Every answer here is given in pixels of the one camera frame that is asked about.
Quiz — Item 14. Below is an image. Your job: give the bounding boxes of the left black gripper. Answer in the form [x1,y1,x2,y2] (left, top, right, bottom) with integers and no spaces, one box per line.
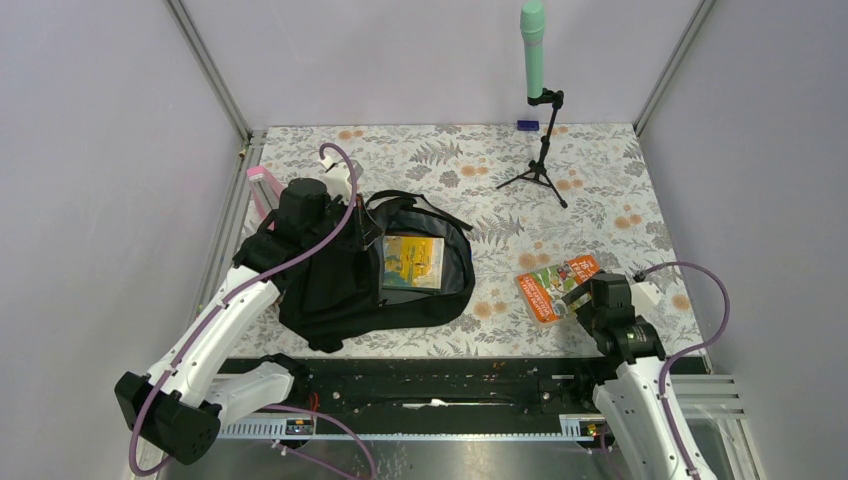
[305,190,384,253]

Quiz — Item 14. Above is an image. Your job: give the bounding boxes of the black fabric student bag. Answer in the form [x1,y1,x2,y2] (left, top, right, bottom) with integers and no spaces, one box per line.
[279,190,476,353]

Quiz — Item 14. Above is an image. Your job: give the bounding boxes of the yellow green children book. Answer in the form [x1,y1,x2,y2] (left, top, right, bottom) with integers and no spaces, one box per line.
[382,235,445,291]

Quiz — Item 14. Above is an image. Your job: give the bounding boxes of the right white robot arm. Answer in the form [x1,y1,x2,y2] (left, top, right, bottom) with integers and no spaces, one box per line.
[563,271,716,479]

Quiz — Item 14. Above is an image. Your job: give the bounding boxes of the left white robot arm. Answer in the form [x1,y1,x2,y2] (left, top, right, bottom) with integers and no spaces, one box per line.
[115,154,363,477]

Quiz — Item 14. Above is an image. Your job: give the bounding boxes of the pink metronome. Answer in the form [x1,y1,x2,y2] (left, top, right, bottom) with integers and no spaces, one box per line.
[246,166,284,218]

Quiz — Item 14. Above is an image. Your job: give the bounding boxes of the orange cover booklet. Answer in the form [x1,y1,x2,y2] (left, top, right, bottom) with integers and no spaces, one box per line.
[515,255,601,326]

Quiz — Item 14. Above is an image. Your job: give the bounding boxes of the floral table mat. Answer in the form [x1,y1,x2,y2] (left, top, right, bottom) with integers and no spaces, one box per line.
[259,124,675,357]

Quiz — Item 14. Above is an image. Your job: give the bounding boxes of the black microphone tripod stand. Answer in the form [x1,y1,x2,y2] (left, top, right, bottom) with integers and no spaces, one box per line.
[496,89,570,210]

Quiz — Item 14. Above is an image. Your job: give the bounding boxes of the small blue box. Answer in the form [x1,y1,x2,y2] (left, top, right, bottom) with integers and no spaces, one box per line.
[516,120,540,131]

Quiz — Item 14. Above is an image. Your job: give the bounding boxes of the green microphone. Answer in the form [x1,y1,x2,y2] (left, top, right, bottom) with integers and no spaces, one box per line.
[520,1,546,100]

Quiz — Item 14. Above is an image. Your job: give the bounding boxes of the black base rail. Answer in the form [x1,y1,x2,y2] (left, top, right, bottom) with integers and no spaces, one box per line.
[284,357,612,433]

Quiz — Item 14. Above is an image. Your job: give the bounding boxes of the white slotted cable duct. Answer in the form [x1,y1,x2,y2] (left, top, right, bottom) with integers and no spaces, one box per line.
[218,414,600,442]

